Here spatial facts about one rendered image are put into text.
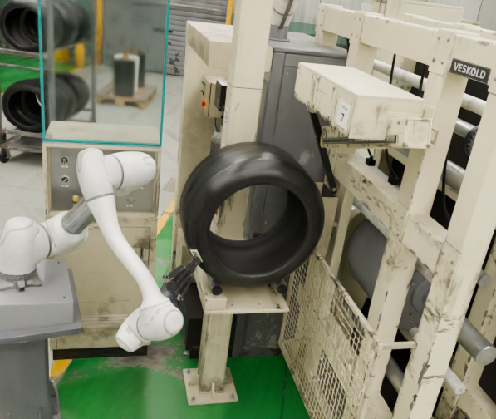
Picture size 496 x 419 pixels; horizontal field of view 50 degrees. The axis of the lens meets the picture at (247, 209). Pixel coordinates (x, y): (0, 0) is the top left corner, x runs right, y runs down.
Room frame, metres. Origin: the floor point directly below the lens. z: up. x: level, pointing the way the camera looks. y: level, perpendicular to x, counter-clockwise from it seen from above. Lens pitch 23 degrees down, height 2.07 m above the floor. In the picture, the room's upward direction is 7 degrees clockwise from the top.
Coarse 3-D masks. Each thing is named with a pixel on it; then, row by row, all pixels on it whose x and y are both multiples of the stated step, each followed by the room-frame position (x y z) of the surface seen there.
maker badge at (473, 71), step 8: (456, 64) 1.76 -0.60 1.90; (464, 64) 1.72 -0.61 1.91; (472, 64) 1.68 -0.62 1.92; (456, 72) 1.75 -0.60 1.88; (464, 72) 1.71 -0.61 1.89; (472, 72) 1.67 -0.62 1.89; (480, 72) 1.63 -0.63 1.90; (488, 72) 1.60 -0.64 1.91; (480, 80) 1.62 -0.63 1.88; (488, 80) 1.59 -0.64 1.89
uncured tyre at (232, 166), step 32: (224, 160) 1.93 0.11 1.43; (256, 160) 1.90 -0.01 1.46; (288, 160) 1.96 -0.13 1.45; (192, 192) 1.88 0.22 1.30; (224, 192) 1.83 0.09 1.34; (288, 192) 2.19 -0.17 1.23; (320, 192) 2.00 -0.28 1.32; (192, 224) 1.82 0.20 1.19; (288, 224) 2.19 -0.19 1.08; (320, 224) 1.95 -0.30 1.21; (192, 256) 1.85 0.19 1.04; (224, 256) 2.09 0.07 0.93; (256, 256) 2.13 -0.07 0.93; (288, 256) 2.06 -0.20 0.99
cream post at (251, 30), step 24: (240, 0) 2.24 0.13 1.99; (264, 0) 2.24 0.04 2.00; (240, 24) 2.22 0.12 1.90; (264, 24) 2.24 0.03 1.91; (240, 48) 2.22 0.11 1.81; (264, 48) 2.24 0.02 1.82; (240, 72) 2.22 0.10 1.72; (240, 96) 2.22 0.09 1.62; (240, 120) 2.23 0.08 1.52; (240, 192) 2.24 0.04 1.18; (216, 216) 2.27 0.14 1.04; (240, 216) 2.24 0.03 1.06; (216, 336) 2.23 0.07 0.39; (216, 360) 2.23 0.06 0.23; (216, 384) 2.24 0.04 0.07
